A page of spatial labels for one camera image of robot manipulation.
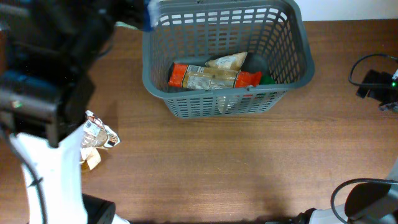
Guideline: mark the beige paper food bag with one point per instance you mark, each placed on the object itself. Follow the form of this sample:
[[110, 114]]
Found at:
[[229, 62]]

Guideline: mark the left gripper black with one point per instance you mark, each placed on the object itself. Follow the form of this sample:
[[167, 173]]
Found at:
[[138, 19]]

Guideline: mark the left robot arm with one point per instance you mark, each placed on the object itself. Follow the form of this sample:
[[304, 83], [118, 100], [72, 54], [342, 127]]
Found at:
[[50, 47]]

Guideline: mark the green lid spice jar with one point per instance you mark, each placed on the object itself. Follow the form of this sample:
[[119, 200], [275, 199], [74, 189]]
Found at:
[[267, 80]]

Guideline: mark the grey plastic shopping basket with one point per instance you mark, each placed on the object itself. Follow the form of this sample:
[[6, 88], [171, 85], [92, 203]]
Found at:
[[272, 34]]

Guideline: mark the red spaghetti pasta packet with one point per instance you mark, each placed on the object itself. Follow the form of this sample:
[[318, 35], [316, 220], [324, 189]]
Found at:
[[195, 77]]

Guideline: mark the brown cookie snack bag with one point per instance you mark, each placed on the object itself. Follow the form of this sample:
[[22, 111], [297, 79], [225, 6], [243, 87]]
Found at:
[[96, 136]]

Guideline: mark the multicolour tissue multipack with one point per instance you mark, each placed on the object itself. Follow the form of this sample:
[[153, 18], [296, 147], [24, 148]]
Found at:
[[151, 14]]

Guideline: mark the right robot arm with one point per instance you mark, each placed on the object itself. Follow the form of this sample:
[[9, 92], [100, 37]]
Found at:
[[371, 200]]

